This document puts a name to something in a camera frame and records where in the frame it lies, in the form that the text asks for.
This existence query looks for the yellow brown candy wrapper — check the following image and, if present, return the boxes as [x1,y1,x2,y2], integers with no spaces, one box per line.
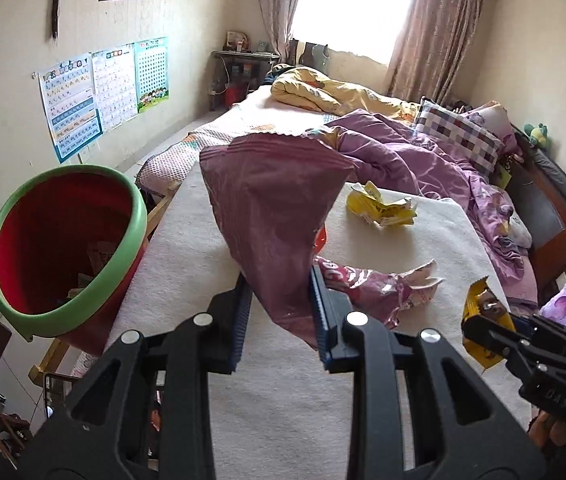
[461,278,515,370]

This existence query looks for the pink white torn wrapper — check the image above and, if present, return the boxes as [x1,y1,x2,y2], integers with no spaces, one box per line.
[315,256,445,330]

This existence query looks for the orange snack bag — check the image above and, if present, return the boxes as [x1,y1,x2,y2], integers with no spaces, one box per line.
[312,226,326,256]

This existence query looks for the yellow snack bag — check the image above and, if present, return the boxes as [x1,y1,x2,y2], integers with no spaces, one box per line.
[346,181,417,228]

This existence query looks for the pink snack bag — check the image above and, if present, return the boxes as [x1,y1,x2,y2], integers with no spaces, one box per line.
[199,132,355,346]

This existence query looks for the dark wooden headboard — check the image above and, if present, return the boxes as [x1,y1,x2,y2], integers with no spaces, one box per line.
[507,129,566,304]

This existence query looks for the red bin with green rim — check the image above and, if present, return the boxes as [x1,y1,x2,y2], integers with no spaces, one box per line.
[0,165,147,356]

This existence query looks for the green plush toy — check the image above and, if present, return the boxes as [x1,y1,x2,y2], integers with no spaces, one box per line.
[524,124,551,152]

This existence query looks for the plaid pillow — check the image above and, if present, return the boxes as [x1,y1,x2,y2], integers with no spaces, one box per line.
[413,98,504,177]

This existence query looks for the purple quilt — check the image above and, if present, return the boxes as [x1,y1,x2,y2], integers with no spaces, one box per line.
[308,110,526,286]

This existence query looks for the pink checkered bed sheet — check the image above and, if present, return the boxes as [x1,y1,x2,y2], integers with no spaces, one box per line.
[135,86,336,196]

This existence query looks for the yellow quilt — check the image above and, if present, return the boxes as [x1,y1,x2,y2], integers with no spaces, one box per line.
[271,66,420,125]

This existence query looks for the brown window curtain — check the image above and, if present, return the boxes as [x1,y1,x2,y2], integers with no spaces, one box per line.
[386,0,484,104]

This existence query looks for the dark wooden side table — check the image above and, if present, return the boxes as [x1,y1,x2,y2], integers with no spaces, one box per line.
[208,50,280,110]

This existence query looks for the blue-bordered pinyin wall poster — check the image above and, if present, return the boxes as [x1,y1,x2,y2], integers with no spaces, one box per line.
[36,52,103,162]

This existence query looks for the white middle wall poster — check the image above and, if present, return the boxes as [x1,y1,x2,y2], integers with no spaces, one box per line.
[92,44,138,132]

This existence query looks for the green-bordered number wall poster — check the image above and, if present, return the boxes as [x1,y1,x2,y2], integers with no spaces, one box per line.
[133,37,169,113]

